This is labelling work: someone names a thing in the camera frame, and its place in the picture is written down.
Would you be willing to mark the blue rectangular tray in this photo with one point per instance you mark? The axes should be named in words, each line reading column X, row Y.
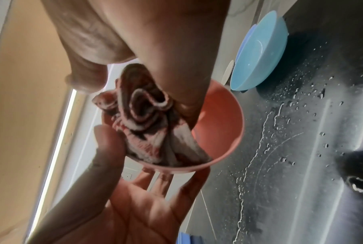
column 190, row 239

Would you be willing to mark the pink bowl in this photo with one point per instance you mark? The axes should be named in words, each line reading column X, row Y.
column 223, row 124

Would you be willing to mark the person's left hand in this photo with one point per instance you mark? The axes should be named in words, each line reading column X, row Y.
column 124, row 209

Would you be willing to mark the small blue bowl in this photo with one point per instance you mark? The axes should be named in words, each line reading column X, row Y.
column 244, row 40

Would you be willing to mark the person's right hand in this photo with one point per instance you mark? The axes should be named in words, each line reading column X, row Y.
column 154, row 28

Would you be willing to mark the small cream bowl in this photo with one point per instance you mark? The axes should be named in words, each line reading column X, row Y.
column 227, row 72

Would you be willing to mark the teal bowl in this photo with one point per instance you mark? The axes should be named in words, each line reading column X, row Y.
column 256, row 59

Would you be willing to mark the red checkered cloth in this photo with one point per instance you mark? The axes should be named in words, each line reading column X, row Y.
column 145, row 114

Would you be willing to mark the LED light strip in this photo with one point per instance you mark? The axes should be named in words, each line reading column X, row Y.
column 53, row 155

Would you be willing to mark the white wall switch socket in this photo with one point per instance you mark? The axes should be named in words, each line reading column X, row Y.
column 128, row 175

